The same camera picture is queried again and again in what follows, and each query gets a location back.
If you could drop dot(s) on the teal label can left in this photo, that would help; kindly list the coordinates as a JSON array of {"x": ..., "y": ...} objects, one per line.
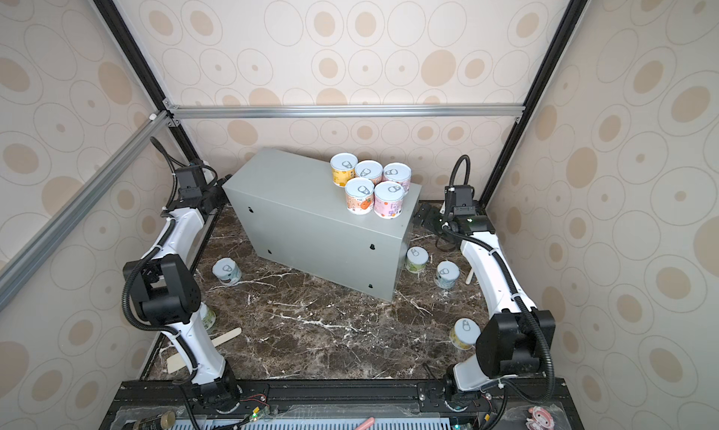
[{"x": 227, "y": 272}]

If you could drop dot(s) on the horizontal aluminium rail back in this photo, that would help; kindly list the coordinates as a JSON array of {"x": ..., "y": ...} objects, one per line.
[{"x": 369, "y": 111}]

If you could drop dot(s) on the grey metal cabinet box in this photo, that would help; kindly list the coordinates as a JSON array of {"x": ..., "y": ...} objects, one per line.
[{"x": 294, "y": 215}]

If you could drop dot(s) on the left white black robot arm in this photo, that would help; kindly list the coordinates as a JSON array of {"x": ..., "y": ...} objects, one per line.
[{"x": 162, "y": 295}]

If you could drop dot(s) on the diagonal aluminium rail left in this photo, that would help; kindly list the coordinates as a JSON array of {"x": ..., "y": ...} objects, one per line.
[{"x": 31, "y": 257}]

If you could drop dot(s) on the brown orange label can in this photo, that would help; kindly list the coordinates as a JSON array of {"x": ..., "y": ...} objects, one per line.
[{"x": 359, "y": 196}]

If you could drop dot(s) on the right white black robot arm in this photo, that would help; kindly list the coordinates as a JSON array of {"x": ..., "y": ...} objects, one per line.
[{"x": 513, "y": 349}]

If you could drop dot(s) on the pink toy figure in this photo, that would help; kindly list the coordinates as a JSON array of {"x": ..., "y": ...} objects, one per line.
[{"x": 539, "y": 419}]

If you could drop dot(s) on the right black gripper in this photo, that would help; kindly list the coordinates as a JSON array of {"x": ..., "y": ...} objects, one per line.
[{"x": 434, "y": 212}]

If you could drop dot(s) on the pink pen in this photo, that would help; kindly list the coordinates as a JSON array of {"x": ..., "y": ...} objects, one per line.
[{"x": 367, "y": 424}]

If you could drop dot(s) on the orange pink label can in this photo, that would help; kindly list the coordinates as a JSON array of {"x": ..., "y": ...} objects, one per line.
[{"x": 371, "y": 170}]

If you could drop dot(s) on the wooden spatula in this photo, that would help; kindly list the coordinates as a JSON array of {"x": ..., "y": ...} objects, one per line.
[{"x": 176, "y": 361}]

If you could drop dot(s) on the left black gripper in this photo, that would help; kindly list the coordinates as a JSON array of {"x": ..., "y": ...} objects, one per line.
[{"x": 224, "y": 182}]

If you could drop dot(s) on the brass cylinder on base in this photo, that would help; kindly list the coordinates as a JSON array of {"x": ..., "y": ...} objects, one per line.
[{"x": 163, "y": 421}]

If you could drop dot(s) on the white handle fork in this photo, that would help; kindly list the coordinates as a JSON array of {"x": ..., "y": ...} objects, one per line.
[{"x": 469, "y": 277}]

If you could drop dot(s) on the yellow label can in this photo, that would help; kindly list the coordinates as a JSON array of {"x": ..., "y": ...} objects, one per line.
[{"x": 343, "y": 168}]

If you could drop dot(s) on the teal flat can right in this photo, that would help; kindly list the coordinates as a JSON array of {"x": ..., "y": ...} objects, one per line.
[{"x": 447, "y": 274}]

